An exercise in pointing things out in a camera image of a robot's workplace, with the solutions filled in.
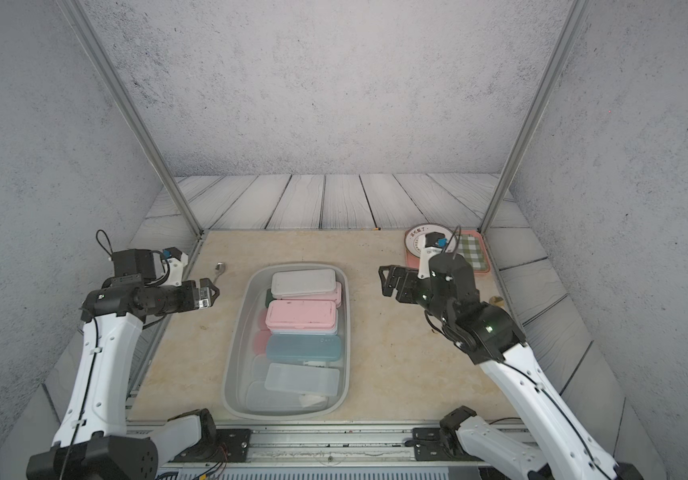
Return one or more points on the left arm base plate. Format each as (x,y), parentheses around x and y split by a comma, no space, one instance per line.
(230,445)

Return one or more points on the round patterned plate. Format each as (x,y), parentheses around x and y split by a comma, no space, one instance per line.
(419,237)

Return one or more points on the green checkered cloth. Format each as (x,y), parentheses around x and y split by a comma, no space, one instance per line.
(473,251)

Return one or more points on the gold spoon dark handle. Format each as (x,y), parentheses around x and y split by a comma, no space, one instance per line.
(498,302)

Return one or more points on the aluminium frame post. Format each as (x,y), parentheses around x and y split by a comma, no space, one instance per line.
(91,43)
(570,30)

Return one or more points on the clear translucent pencil case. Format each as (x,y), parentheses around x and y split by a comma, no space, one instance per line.
(260,368)

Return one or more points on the pink pencil case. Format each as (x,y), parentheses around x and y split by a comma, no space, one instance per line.
(263,335)
(334,296)

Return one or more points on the right aluminium frame post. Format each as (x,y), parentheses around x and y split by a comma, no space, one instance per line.
(570,30)

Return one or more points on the teal pencil case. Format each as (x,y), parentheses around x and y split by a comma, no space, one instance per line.
(304,348)

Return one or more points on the left aluminium frame post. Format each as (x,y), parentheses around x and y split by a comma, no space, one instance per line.
(91,43)

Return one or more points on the pink tray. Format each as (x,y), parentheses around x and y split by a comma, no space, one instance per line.
(413,262)

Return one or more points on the light blue pencil case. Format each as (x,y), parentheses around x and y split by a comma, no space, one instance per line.
(305,331)

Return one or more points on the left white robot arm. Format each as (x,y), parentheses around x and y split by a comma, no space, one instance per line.
(93,440)

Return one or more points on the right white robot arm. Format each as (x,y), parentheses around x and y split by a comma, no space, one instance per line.
(564,448)

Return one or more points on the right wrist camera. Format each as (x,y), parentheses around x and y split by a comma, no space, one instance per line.
(435,243)

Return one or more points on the silver spoon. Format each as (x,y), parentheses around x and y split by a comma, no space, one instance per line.
(219,270)

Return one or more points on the dark green pencil case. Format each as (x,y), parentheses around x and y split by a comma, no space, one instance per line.
(269,298)

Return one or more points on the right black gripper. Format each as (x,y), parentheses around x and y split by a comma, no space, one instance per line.
(398,273)

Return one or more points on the grey plastic storage box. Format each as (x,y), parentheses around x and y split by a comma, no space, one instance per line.
(285,317)

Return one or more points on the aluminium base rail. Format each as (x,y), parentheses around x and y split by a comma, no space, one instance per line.
(326,449)

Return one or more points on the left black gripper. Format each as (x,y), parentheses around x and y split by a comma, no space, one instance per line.
(192,300)

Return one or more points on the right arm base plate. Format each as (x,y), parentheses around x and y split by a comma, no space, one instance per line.
(437,444)

